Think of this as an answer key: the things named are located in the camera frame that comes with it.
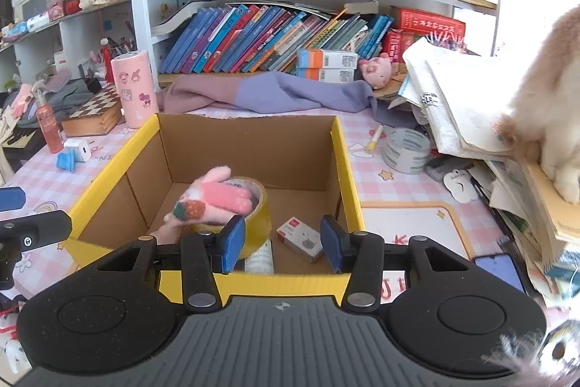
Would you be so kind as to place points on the small white printed box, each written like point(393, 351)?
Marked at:
point(301, 238)

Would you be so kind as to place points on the pink glove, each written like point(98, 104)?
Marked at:
point(21, 102)

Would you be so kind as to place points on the yellow cardboard box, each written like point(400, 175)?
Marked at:
point(178, 174)

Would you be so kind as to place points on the white spray bottle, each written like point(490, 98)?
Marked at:
point(261, 261)

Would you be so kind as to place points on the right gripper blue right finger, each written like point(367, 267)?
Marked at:
point(361, 256)

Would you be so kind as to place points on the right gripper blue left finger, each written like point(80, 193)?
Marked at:
point(204, 254)

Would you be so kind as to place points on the orange white box stack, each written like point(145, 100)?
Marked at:
point(331, 66)

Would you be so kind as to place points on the grey tape roll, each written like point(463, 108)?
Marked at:
point(406, 151)

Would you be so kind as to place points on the row of colourful books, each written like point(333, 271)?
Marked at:
point(204, 38)

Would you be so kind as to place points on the stack of papers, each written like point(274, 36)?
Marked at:
point(464, 98)

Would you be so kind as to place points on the grey clothing pile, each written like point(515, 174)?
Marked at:
point(64, 102)

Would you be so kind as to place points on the yellow tape roll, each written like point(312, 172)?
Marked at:
point(258, 222)

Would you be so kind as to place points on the blue plastic clip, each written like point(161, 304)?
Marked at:
point(66, 160)

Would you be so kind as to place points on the phone on table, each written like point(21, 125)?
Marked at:
point(503, 267)

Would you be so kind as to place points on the red dictionary book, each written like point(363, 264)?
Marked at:
point(415, 22)

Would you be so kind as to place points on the pink cylinder container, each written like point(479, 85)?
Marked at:
point(135, 87)

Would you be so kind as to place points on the pink spray bottle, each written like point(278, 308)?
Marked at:
point(46, 120)

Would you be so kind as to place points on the wooden chess board box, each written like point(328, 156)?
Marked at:
point(97, 116)

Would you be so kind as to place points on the pink pig plush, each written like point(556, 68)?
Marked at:
point(377, 71)

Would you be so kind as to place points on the pink fuzzy sock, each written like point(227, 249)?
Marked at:
point(208, 200)

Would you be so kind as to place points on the pink purple cloth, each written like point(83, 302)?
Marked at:
point(275, 93)

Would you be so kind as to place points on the white charger adapter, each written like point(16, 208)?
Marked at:
point(80, 149)

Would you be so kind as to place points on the fluffy cat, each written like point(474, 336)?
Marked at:
point(544, 121)

